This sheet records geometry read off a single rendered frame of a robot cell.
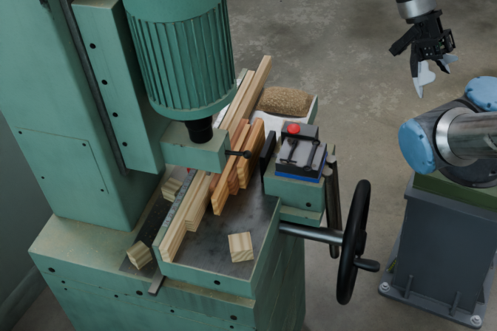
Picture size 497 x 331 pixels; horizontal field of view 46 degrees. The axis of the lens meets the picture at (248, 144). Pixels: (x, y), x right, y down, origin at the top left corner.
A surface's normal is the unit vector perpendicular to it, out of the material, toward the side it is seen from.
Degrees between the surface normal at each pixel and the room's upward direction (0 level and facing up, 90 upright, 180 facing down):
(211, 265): 0
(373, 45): 0
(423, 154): 91
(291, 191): 90
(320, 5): 0
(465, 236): 90
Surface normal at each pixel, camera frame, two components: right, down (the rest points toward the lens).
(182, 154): -0.31, 0.69
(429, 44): -0.66, 0.49
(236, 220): -0.07, -0.70
